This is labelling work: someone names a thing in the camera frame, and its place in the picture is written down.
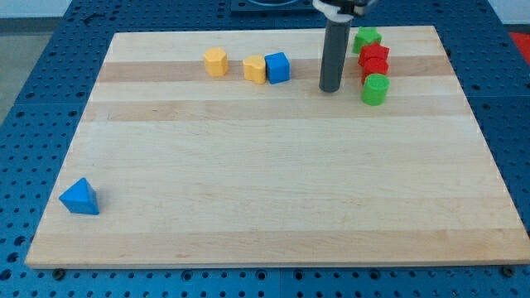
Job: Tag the red pentagon block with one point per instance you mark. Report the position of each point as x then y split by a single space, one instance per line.
374 50

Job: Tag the blue cube block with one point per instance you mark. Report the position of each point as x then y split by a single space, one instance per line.
277 68

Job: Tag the yellow hexagon block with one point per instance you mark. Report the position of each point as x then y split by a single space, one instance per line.
216 61

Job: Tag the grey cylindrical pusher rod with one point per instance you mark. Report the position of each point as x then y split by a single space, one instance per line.
333 56

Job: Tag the green star block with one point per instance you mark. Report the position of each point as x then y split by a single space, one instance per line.
364 37

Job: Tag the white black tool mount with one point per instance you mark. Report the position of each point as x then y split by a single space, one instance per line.
343 10

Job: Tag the blue triangle block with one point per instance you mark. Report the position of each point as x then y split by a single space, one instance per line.
80 198

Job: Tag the wooden board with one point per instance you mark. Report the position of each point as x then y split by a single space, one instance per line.
198 171

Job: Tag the green cylinder block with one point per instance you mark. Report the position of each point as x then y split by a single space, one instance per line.
375 89

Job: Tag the yellow heart block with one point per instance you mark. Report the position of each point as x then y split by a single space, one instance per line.
254 69

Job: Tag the red cylinder block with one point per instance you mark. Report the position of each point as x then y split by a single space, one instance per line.
374 66

